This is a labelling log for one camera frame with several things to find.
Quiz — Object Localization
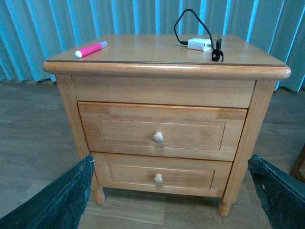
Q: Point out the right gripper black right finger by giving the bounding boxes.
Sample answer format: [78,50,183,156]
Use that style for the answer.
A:
[248,155,305,229]

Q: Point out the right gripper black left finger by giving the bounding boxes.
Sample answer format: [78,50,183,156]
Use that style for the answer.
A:
[0,155,94,229]

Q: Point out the wooden drawer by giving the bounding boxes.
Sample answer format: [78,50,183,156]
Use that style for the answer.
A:
[92,152,232,197]
[78,102,247,161]

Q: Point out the round wooden knob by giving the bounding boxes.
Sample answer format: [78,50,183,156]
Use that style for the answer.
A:
[152,131,164,143]
[153,174,163,184]

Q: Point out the pink marker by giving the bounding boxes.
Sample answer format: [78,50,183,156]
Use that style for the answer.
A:
[74,41,108,58]

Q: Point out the dark wooden furniture piece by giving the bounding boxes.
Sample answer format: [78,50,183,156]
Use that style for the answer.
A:
[289,145,305,183]

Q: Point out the wooden nightstand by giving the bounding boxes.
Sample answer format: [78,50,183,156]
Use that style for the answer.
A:
[43,35,291,217]

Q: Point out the white charger adapter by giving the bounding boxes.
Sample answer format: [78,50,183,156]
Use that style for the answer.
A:
[187,38,212,52]

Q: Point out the light grey curtain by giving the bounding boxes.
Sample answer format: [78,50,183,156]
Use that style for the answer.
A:
[0,0,305,92]

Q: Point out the black usb cable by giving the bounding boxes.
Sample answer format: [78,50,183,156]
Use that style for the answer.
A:
[173,9,224,63]

